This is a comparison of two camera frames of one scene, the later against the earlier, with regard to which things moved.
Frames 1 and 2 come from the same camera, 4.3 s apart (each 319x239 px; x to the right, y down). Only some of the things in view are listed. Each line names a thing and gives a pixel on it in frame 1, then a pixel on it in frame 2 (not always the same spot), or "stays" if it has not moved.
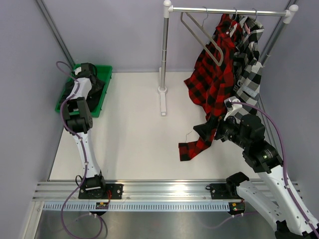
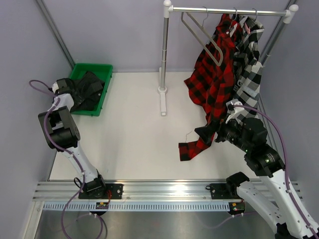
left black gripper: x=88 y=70 -> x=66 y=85
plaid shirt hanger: x=256 y=13 stays
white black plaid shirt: x=247 y=67 stays
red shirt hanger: x=236 y=12 stays
